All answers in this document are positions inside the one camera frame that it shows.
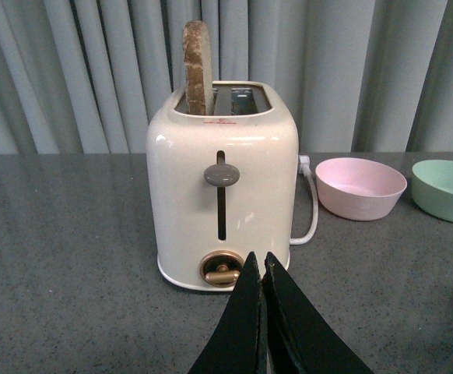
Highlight slice of toast bread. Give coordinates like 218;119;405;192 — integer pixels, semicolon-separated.
182;20;214;115

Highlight grey pleated curtain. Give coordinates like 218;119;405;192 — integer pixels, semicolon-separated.
0;1;453;154

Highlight green plastic bowl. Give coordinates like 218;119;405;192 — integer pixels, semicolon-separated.
412;160;453;222

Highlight white power cable with plug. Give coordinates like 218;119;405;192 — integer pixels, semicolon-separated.
288;153;320;245

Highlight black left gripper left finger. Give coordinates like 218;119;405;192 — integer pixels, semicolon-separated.
189;252;262;373

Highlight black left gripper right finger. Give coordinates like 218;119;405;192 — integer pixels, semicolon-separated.
262;252;372;373

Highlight pink plastic bowl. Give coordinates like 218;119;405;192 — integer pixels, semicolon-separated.
315;157;407;221

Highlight cream white toaster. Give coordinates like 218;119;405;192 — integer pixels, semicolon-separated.
146;81;299;291

